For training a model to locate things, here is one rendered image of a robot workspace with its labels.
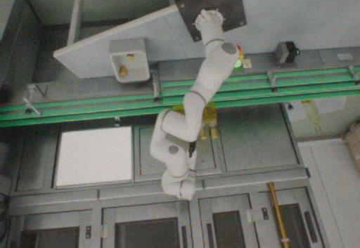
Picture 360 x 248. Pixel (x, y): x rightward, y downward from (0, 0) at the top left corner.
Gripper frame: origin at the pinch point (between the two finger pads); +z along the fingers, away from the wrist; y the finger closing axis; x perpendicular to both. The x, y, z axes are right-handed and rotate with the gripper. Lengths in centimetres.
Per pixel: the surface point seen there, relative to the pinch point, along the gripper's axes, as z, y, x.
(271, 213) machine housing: -26, -17, -45
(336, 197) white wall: 72, -314, -232
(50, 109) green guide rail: 5, 4, 79
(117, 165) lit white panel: -14.3, -12.1, 38.9
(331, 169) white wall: 119, -315, -228
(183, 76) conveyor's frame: 30.2, 15.2, 9.4
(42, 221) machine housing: -49, -16, 71
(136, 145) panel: -1.1, -11.9, 31.5
